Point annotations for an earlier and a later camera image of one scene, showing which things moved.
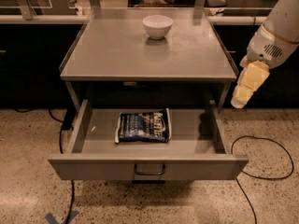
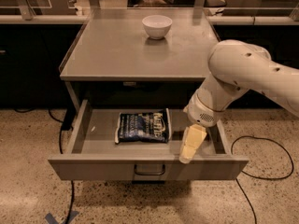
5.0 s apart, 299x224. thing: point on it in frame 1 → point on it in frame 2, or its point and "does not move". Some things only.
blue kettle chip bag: (144, 126) does not move
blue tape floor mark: (52, 220) does not move
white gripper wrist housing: (267, 49) → (199, 113)
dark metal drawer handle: (149, 173) does not move
